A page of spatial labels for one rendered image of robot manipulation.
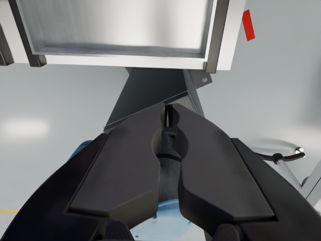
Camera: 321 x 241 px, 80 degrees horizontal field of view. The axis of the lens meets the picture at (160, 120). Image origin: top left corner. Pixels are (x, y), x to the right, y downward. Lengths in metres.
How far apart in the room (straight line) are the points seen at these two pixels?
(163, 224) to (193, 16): 0.34
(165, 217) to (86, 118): 1.26
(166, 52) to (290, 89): 1.29
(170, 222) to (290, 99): 1.34
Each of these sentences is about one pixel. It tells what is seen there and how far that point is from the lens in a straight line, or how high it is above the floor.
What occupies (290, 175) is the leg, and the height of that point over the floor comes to 0.29.
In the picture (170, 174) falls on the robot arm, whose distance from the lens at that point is 0.41.
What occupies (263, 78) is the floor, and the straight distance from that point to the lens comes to 1.43.
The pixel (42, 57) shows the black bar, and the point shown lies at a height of 0.89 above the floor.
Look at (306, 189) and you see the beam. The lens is 1.45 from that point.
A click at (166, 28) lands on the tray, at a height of 0.88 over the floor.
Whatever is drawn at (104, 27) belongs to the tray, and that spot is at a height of 0.88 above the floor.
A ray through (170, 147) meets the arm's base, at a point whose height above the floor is 0.85.
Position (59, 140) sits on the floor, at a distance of 1.76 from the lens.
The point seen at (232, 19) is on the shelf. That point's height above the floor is 0.88.
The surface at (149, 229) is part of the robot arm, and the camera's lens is 0.40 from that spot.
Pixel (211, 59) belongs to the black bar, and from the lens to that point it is 0.32.
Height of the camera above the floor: 1.21
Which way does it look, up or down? 57 degrees down
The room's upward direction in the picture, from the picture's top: 177 degrees counter-clockwise
